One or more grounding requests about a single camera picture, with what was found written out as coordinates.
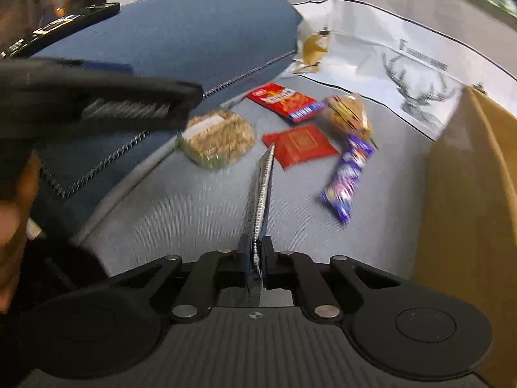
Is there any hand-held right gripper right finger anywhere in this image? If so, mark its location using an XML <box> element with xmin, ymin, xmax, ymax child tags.
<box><xmin>260</xmin><ymin>235</ymin><xmax>405</xmax><ymax>323</ymax></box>

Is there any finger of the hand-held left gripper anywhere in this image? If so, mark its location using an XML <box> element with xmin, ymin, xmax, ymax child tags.
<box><xmin>0</xmin><ymin>58</ymin><xmax>205</xmax><ymax>141</ymax></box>
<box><xmin>0</xmin><ymin>2</ymin><xmax>122</xmax><ymax>60</ymax></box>

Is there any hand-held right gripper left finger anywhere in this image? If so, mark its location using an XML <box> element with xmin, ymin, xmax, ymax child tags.
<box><xmin>108</xmin><ymin>234</ymin><xmax>256</xmax><ymax>324</ymax></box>

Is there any silver clear snack packet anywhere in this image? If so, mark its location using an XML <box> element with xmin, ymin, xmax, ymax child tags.
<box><xmin>241</xmin><ymin>143</ymin><xmax>279</xmax><ymax>277</ymax></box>

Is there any purple snack packet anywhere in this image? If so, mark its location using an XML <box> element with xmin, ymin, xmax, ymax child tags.
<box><xmin>320</xmin><ymin>135</ymin><xmax>377</xmax><ymax>226</ymax></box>

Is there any clear oat cake packet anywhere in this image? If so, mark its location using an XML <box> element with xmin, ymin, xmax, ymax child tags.
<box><xmin>179</xmin><ymin>110</ymin><xmax>258</xmax><ymax>171</ymax></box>

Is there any red orange-print snack packet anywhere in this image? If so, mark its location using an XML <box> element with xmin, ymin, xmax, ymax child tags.
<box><xmin>246</xmin><ymin>82</ymin><xmax>326</xmax><ymax>124</ymax></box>

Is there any golden clear-wrapped snack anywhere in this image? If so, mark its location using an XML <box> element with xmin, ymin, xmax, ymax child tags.
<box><xmin>324</xmin><ymin>92</ymin><xmax>375</xmax><ymax>143</ymax></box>

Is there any brown cardboard box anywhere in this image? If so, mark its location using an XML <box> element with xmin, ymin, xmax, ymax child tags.
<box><xmin>411</xmin><ymin>84</ymin><xmax>517</xmax><ymax>388</ymax></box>

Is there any person's left hand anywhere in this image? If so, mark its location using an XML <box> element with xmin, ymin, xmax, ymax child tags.
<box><xmin>0</xmin><ymin>156</ymin><xmax>39</xmax><ymax>313</ymax></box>

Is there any blue zippered cushion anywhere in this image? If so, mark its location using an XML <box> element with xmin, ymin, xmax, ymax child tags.
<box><xmin>27</xmin><ymin>0</ymin><xmax>304</xmax><ymax>245</ymax></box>

